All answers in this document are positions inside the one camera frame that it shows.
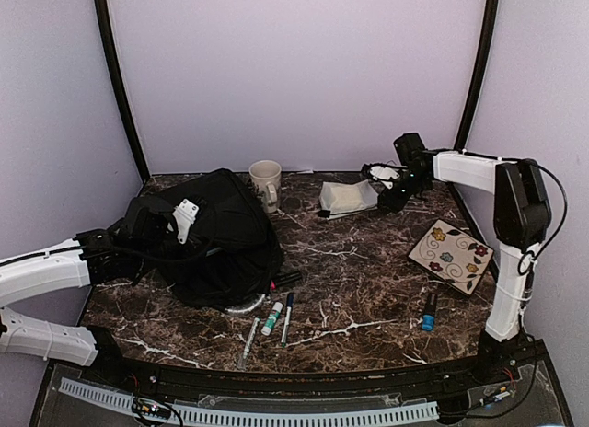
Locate blue cap black marker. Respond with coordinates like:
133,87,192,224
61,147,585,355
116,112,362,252
422,293,438,331

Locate black student backpack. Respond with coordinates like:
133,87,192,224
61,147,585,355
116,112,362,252
151,167,286,310

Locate cream ceramic mug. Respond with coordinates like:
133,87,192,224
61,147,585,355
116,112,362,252
248,160,282,214

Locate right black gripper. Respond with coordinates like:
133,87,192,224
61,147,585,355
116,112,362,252
378,169,430,214

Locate left black frame post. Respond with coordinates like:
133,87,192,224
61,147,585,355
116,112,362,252
93,0,151,183

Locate pink cap black marker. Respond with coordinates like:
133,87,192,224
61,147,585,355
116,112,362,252
271,271,303,291

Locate clear bag with sandwich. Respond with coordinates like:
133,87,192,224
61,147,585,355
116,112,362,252
318,180,378,219

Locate white clear pen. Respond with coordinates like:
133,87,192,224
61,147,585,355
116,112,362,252
237,317,260,370

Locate floral square plate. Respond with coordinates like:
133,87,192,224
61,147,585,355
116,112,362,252
409,220,494,296

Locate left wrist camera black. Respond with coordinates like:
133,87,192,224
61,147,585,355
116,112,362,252
119,196,173,246

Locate right black frame post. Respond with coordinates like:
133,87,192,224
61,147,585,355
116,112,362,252
453,0,499,150

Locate black front rail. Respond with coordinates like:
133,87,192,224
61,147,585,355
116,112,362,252
50,341,549,405

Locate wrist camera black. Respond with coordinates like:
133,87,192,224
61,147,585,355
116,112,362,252
119,196,173,246
393,132,425,167

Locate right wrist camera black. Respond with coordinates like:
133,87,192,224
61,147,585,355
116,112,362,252
393,132,425,167

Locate white cable duct strip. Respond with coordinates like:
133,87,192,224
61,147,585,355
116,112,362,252
58,378,439,426

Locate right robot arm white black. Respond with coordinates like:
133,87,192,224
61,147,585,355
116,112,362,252
361,149,551,385

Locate black frame post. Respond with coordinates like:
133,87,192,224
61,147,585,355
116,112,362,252
453,0,499,150
93,0,151,183

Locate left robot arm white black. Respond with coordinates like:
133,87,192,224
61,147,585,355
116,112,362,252
1,229,202,387

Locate blue cap white marker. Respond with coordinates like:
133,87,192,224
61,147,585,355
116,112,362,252
281,293,295,348

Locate white glue stick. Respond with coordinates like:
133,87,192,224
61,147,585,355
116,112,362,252
260,301,283,336

